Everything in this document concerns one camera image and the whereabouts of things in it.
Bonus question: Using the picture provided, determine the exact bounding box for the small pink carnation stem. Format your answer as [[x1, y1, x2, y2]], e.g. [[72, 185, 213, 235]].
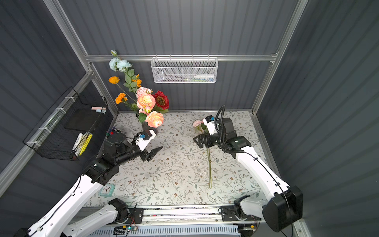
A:
[[192, 120, 212, 189]]

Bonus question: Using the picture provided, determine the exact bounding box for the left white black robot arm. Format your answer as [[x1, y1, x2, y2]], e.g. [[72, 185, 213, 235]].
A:
[[14, 129, 161, 237]]

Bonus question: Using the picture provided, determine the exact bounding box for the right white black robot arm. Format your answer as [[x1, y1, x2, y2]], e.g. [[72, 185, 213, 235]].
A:
[[193, 116, 303, 233]]

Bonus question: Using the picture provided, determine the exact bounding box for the dark glass vase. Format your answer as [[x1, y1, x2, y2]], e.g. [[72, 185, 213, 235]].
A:
[[142, 121, 158, 135]]

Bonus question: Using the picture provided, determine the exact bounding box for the pink pen cup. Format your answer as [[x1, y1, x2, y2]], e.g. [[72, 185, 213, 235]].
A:
[[106, 127, 121, 138]]

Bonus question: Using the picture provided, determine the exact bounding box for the teal small alarm clock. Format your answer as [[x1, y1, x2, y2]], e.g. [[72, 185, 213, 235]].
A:
[[99, 184, 115, 198]]

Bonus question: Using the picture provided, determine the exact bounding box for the red zinnia flower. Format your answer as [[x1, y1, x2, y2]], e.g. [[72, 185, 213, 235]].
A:
[[153, 91, 169, 110]]

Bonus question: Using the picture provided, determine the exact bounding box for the yellow highlighter pack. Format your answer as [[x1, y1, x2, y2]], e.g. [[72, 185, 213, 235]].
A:
[[75, 132, 93, 156]]

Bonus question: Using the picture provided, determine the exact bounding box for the orange flower stem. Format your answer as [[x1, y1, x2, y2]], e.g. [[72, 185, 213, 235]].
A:
[[108, 74, 142, 106]]

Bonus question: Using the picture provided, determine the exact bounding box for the white tube in basket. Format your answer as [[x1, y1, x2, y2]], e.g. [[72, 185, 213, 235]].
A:
[[190, 74, 215, 82]]

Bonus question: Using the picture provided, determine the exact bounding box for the pink peony flower stem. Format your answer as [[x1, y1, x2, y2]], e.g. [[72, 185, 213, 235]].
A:
[[136, 87, 153, 98]]

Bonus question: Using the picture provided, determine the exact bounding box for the light blue flower stem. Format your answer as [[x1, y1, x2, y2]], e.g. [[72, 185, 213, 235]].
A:
[[109, 50, 132, 87]]

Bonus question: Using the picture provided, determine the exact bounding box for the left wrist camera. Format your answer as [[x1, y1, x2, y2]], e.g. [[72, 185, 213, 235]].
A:
[[135, 129, 157, 152]]

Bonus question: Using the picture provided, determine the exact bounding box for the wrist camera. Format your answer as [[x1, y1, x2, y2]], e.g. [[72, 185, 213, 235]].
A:
[[135, 129, 157, 152], [203, 116, 218, 135]]

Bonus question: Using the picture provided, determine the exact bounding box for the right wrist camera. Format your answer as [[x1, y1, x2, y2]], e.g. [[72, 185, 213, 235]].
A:
[[203, 116, 218, 135]]

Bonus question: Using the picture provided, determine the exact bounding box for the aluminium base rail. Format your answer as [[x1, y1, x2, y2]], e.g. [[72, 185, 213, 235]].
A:
[[63, 204, 270, 237]]

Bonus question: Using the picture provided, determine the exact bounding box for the white wire wall basket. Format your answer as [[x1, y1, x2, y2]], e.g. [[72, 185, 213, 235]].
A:
[[151, 58, 219, 84]]

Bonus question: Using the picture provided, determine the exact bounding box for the black wire wall basket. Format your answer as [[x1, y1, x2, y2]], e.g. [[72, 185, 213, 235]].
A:
[[23, 91, 111, 162]]

